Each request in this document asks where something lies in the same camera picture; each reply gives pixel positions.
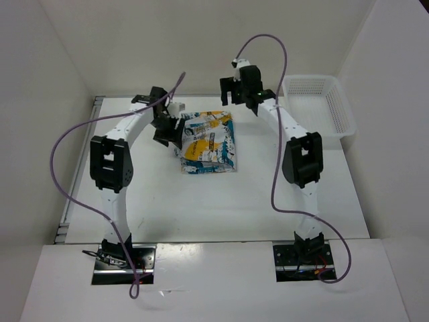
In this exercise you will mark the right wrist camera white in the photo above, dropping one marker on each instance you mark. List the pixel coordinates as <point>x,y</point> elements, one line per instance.
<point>237,64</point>

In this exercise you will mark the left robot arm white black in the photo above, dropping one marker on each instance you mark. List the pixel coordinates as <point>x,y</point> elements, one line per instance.
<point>111,165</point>

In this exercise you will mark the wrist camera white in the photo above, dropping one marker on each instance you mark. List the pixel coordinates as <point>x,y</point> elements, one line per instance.
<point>175,108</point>
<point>237,64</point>

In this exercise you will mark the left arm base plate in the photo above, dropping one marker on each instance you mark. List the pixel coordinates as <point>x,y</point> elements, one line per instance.
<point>111,271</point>

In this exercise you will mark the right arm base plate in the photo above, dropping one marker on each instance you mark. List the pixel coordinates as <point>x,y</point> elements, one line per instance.
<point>289,268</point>

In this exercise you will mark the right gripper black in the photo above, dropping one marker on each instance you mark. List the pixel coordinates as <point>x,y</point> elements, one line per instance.
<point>228,84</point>

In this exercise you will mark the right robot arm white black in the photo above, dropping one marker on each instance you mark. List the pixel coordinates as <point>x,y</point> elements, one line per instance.
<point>301,153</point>

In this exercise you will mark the printed white shorts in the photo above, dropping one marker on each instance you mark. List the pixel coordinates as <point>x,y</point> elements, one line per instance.
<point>208,143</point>

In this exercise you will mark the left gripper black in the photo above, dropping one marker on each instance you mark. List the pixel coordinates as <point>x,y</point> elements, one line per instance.
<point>174,135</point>

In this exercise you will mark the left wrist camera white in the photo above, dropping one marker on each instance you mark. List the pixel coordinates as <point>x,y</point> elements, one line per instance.
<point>175,108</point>

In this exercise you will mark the aluminium table edge rail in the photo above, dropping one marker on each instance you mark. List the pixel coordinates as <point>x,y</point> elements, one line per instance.
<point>64,224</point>

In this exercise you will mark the white plastic basket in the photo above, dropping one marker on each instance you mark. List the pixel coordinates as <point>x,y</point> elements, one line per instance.
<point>318,103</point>

